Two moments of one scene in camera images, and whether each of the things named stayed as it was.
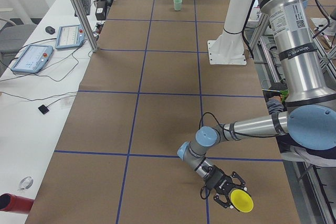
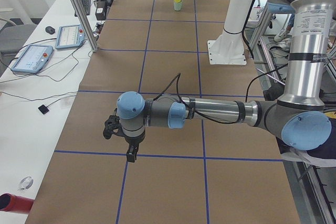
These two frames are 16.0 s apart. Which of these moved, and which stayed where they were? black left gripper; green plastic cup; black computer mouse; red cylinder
Moved: black left gripper
Stayed: black computer mouse; green plastic cup; red cylinder
